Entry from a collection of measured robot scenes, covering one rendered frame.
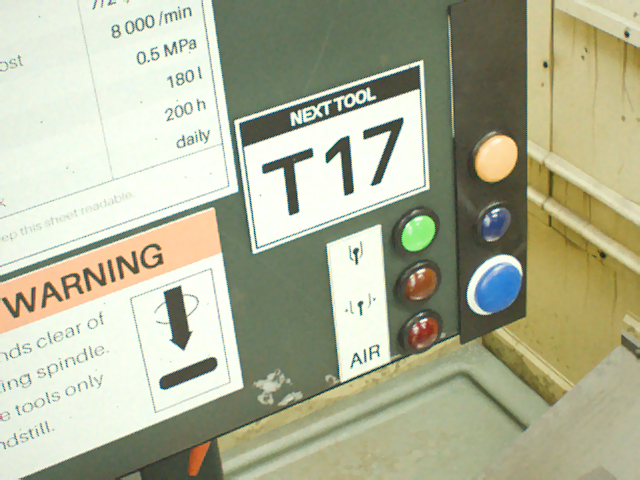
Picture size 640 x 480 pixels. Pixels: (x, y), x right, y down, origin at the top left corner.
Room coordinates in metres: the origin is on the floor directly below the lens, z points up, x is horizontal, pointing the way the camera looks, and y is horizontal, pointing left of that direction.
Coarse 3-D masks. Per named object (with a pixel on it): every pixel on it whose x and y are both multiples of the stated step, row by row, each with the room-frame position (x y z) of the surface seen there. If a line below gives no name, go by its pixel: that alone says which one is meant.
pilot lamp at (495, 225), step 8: (504, 208) 0.53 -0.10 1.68; (488, 216) 0.52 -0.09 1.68; (496, 216) 0.52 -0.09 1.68; (504, 216) 0.53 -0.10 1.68; (488, 224) 0.52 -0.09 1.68; (496, 224) 0.52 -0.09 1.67; (504, 224) 0.53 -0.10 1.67; (488, 232) 0.52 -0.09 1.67; (496, 232) 0.52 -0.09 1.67; (504, 232) 0.53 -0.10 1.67; (488, 240) 0.52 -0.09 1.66
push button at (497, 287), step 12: (504, 264) 0.53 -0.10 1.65; (480, 276) 0.52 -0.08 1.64; (492, 276) 0.52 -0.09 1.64; (504, 276) 0.52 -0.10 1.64; (516, 276) 0.53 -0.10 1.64; (480, 288) 0.52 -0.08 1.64; (492, 288) 0.52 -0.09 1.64; (504, 288) 0.52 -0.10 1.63; (516, 288) 0.53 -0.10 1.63; (480, 300) 0.52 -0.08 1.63; (492, 300) 0.52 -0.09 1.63; (504, 300) 0.52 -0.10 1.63; (492, 312) 0.52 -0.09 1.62
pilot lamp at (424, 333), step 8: (424, 320) 0.51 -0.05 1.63; (432, 320) 0.51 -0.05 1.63; (416, 328) 0.50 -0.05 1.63; (424, 328) 0.50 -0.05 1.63; (432, 328) 0.50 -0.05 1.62; (416, 336) 0.50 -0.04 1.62; (424, 336) 0.50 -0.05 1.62; (432, 336) 0.50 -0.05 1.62; (416, 344) 0.50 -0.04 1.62; (424, 344) 0.50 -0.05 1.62
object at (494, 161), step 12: (492, 144) 0.52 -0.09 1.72; (504, 144) 0.52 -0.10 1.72; (480, 156) 0.52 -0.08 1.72; (492, 156) 0.52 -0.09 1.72; (504, 156) 0.52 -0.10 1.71; (516, 156) 0.53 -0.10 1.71; (480, 168) 0.52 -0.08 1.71; (492, 168) 0.52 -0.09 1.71; (504, 168) 0.52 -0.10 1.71; (492, 180) 0.52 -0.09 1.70
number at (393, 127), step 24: (360, 120) 0.50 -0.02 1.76; (384, 120) 0.50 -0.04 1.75; (408, 120) 0.51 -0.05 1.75; (336, 144) 0.49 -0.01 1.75; (360, 144) 0.50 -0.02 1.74; (384, 144) 0.50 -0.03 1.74; (408, 144) 0.51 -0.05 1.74; (336, 168) 0.49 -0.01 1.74; (360, 168) 0.50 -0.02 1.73; (384, 168) 0.50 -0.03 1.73; (408, 168) 0.51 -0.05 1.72; (336, 192) 0.49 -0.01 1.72; (360, 192) 0.49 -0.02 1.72
